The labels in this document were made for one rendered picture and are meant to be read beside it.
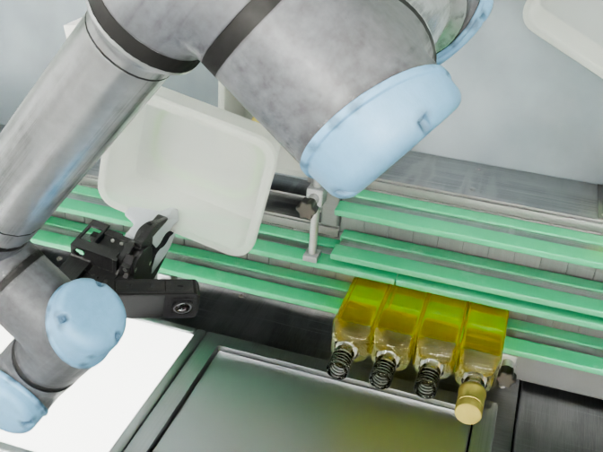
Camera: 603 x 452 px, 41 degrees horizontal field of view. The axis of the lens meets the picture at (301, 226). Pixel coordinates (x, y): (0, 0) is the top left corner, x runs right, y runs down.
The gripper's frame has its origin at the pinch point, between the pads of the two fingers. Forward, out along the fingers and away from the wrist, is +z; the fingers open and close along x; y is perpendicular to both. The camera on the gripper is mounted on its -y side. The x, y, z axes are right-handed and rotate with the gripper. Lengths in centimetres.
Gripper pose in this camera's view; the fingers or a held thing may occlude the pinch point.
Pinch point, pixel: (176, 220)
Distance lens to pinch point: 108.0
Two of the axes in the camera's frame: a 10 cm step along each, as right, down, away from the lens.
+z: 3.3, -5.7, 7.5
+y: -9.3, -3.2, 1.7
